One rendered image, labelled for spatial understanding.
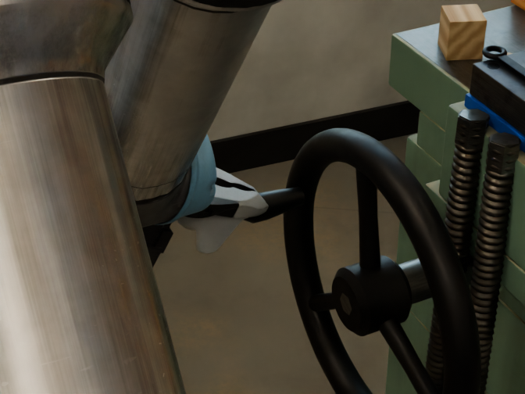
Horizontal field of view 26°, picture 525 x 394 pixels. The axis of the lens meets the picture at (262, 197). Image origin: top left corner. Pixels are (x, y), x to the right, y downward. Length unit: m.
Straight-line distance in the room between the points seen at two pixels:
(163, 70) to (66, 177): 0.22
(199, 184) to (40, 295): 0.43
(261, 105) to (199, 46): 2.00
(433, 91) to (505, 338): 0.25
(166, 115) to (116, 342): 0.27
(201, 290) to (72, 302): 1.91
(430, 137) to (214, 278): 1.17
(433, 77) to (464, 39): 0.05
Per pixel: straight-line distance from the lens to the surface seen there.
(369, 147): 0.89
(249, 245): 2.36
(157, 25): 0.53
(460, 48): 1.14
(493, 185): 0.89
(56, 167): 0.35
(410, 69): 1.17
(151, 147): 0.64
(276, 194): 1.00
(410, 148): 1.20
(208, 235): 0.95
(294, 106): 2.57
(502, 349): 1.16
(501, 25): 1.22
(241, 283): 2.27
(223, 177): 0.96
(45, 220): 0.34
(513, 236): 0.91
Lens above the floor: 1.42
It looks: 35 degrees down
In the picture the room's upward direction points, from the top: straight up
